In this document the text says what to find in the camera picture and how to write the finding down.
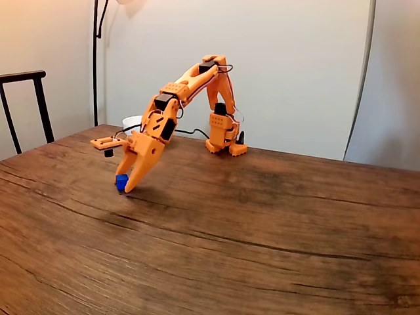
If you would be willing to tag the white bowl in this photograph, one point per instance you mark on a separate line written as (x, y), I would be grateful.
(129, 122)

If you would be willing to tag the black floor lamp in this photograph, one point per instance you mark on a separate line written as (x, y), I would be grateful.
(95, 82)

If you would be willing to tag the orange camera mount with camera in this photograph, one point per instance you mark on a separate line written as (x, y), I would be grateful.
(105, 142)

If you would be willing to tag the blue cube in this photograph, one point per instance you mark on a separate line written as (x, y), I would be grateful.
(120, 182)

